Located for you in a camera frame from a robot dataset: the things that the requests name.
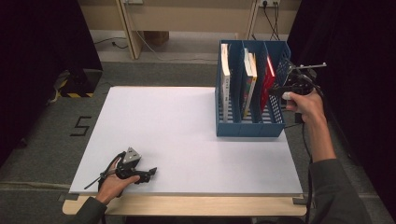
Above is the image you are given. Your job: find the thick colourful picture book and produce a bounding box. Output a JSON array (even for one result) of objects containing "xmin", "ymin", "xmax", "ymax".
[{"xmin": 242, "ymin": 48, "xmax": 259, "ymax": 119}]

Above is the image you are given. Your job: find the black stand base striped tape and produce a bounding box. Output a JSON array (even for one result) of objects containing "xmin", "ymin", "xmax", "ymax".
[
  {"xmin": 280, "ymin": 63, "xmax": 320, "ymax": 101},
  {"xmin": 55, "ymin": 68, "xmax": 105, "ymax": 99}
]

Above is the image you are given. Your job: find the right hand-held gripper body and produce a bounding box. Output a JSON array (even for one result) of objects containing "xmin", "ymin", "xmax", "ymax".
[{"xmin": 285, "ymin": 62, "xmax": 328, "ymax": 96}]

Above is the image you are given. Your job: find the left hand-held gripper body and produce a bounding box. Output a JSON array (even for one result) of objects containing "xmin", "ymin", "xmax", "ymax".
[{"xmin": 116, "ymin": 147, "xmax": 148, "ymax": 182}]

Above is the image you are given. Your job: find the white wall outlet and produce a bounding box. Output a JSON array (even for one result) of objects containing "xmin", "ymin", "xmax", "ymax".
[{"xmin": 258, "ymin": 0, "xmax": 282, "ymax": 8}]

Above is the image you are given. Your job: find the white table cover board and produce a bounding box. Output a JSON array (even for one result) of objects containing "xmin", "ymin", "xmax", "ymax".
[{"xmin": 68, "ymin": 86, "xmax": 304, "ymax": 197}]

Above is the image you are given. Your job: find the white cable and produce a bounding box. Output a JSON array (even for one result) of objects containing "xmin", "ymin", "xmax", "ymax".
[{"xmin": 134, "ymin": 30, "xmax": 219, "ymax": 63}]

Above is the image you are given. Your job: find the person's right hand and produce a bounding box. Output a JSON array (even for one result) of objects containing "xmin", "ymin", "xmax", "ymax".
[{"xmin": 281, "ymin": 90, "xmax": 326, "ymax": 125}]

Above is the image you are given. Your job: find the black curtain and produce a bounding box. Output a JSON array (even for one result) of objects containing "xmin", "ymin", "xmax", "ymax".
[
  {"xmin": 285, "ymin": 0, "xmax": 396, "ymax": 218},
  {"xmin": 0, "ymin": 0, "xmax": 105, "ymax": 167}
]

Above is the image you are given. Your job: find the beige wooden desk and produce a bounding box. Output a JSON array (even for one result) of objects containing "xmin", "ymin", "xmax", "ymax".
[{"xmin": 78, "ymin": 0, "xmax": 302, "ymax": 61}]

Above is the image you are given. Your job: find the thin black floor cable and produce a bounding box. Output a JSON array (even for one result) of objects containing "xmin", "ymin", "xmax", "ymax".
[{"xmin": 93, "ymin": 36, "xmax": 129, "ymax": 50}]

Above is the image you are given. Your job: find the blue plastic file rack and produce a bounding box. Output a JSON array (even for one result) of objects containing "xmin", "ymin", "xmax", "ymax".
[{"xmin": 214, "ymin": 39, "xmax": 292, "ymax": 138}]

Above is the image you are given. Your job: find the red hardcover book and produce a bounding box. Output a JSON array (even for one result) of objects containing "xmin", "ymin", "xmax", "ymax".
[{"xmin": 261, "ymin": 55, "xmax": 276, "ymax": 113}]

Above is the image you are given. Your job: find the white book with picture grid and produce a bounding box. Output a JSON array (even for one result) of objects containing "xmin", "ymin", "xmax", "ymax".
[{"xmin": 219, "ymin": 43, "xmax": 232, "ymax": 123}]

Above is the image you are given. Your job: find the black power cable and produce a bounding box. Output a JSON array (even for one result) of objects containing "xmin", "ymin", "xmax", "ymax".
[
  {"xmin": 262, "ymin": 0, "xmax": 281, "ymax": 41},
  {"xmin": 270, "ymin": 1, "xmax": 280, "ymax": 41}
]

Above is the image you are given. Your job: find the person's left hand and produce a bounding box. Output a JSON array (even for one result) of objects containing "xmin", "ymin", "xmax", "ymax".
[{"xmin": 95, "ymin": 157, "xmax": 141, "ymax": 205}]

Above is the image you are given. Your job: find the light wooden table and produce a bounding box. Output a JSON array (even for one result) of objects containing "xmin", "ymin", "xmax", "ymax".
[{"xmin": 62, "ymin": 194, "xmax": 307, "ymax": 217}]

